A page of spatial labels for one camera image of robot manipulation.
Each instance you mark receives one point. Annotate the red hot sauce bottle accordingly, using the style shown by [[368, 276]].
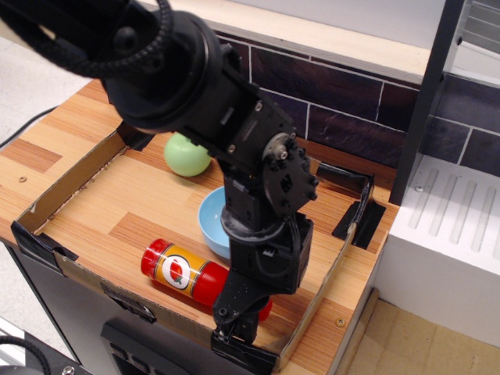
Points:
[[184, 271]]

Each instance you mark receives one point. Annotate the light blue bowl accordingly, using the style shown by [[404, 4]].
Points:
[[209, 220]]

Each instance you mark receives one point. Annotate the green toy apple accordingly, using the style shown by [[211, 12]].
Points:
[[184, 158]]

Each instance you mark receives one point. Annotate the light wooden shelf ledge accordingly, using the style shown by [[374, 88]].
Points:
[[345, 47]]

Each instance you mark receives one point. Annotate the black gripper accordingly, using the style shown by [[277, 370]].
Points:
[[261, 264]]

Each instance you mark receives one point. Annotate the dark grey vertical post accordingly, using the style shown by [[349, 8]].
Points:
[[441, 59]]

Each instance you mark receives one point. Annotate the cardboard fence with black tape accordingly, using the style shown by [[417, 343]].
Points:
[[79, 212]]

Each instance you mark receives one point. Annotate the white dish drainer block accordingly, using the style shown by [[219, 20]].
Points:
[[441, 257]]

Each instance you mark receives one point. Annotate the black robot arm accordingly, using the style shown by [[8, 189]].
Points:
[[166, 71]]

